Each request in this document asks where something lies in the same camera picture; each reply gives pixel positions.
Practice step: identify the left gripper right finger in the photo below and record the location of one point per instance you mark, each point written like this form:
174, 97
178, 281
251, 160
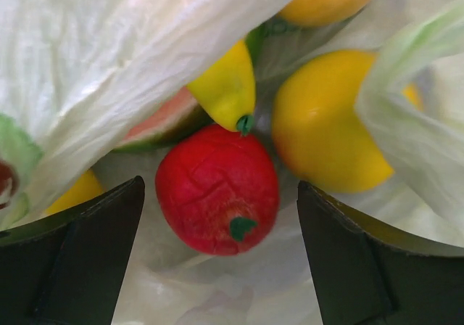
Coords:
368, 272

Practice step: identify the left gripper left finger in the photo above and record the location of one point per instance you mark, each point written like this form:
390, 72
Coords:
68, 268

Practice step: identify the yellow toy fruit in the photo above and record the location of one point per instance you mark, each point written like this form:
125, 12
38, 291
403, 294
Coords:
315, 129

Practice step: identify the red toy fruit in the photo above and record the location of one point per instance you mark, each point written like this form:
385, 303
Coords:
218, 191

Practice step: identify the green plastic bag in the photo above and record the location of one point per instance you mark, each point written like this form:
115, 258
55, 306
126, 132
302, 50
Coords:
77, 74

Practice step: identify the green toy fruit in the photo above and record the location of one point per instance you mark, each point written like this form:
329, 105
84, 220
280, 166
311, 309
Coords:
87, 187

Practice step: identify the watermelon slice toy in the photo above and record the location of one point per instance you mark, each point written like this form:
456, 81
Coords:
176, 119

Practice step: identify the yellow toy banana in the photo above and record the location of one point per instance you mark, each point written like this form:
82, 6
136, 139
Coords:
227, 90

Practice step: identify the yellow toy lemon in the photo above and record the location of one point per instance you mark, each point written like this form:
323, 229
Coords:
315, 13

